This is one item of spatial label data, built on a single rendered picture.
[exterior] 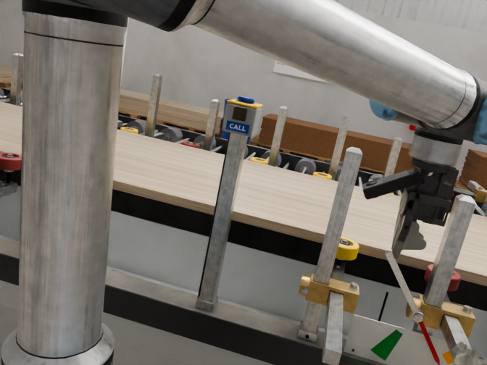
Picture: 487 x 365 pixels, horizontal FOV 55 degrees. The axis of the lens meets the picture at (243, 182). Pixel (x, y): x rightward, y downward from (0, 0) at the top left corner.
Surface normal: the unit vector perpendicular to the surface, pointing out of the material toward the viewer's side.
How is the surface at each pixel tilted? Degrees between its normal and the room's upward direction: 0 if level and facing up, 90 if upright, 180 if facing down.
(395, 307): 90
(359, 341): 90
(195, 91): 90
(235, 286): 90
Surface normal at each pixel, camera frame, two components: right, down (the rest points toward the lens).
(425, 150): -0.65, 0.09
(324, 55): 0.26, 0.72
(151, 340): -0.22, 0.21
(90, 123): 0.67, 0.30
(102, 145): 0.85, 0.26
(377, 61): 0.44, 0.39
